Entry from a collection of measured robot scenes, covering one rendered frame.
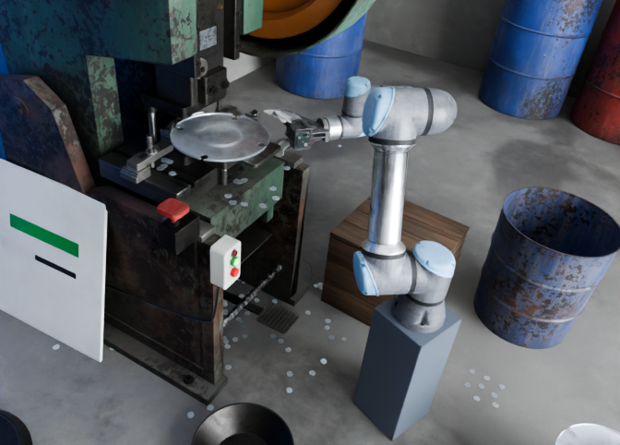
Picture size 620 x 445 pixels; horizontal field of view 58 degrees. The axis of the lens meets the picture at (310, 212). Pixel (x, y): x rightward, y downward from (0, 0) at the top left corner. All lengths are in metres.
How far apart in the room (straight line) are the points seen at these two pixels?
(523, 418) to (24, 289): 1.77
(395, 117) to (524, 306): 1.09
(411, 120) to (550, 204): 1.16
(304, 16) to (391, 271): 0.83
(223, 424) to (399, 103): 1.11
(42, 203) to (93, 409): 0.67
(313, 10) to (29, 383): 1.49
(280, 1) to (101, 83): 0.61
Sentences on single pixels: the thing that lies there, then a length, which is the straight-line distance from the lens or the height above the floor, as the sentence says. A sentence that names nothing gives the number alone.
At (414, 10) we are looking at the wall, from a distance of 4.88.
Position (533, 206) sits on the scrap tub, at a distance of 2.40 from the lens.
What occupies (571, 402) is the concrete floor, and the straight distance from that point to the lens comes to 2.26.
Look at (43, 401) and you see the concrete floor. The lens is 2.05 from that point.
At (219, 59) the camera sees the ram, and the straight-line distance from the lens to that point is 1.66.
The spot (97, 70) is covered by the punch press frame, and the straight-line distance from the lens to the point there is 1.70.
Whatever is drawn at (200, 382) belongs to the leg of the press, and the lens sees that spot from 1.96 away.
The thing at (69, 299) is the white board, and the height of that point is 0.19.
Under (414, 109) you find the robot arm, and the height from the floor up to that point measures 1.04.
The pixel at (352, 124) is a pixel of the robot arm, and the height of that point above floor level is 0.81.
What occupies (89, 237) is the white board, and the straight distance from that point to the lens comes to 1.86.
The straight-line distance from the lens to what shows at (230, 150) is 1.62.
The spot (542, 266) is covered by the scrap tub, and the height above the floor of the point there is 0.40.
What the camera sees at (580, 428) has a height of 0.23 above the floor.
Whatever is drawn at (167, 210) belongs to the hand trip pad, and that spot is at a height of 0.76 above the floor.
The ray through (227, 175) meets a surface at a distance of 1.69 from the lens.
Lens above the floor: 1.59
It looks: 36 degrees down
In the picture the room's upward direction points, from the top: 6 degrees clockwise
